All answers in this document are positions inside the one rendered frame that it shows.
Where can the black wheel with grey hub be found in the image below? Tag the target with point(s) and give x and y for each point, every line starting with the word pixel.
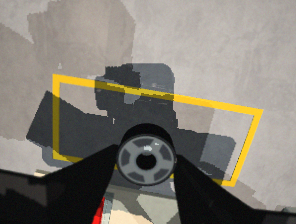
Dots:
pixel 145 170

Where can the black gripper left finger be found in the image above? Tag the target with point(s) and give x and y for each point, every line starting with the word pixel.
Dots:
pixel 71 195

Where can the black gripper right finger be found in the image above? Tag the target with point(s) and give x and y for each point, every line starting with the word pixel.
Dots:
pixel 200 200

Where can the yellow rectangular outline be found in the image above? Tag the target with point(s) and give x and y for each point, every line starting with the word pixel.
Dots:
pixel 155 94

